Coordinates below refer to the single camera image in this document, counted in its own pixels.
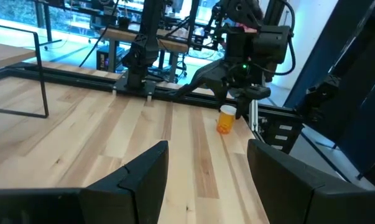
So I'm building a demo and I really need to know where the black computer box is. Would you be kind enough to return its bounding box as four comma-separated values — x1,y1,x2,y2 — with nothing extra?
96,49,109,71

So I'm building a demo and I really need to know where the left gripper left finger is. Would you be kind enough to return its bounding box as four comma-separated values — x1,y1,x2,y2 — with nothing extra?
80,139,170,224

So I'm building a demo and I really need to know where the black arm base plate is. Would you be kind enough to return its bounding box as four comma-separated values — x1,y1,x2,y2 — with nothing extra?
112,71,159,96

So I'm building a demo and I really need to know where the wooden workbench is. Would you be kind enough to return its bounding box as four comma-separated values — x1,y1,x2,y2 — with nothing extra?
100,27,190,82

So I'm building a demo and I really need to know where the silver aluminium post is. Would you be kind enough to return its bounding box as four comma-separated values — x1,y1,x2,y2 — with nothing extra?
249,99,259,131

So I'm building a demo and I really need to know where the large orange medicine bottle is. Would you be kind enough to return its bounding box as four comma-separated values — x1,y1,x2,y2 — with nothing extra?
216,105,237,135

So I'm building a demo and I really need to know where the black aluminium table frame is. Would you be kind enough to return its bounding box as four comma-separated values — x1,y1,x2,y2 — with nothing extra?
0,61,303,155

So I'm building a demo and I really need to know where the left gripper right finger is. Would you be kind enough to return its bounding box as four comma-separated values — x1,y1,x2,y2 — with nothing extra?
247,138,327,224

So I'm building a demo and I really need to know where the black rig post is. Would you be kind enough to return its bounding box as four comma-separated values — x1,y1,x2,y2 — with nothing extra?
294,0,375,124

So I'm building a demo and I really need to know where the wooden shelf with black legs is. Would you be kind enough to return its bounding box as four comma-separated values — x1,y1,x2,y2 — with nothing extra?
0,22,50,119

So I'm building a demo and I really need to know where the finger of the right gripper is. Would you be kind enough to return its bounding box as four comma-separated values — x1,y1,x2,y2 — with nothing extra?
236,86,272,120
174,60,232,108

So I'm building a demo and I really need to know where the dark blue panel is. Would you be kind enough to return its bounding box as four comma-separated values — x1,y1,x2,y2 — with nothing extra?
283,0,375,190

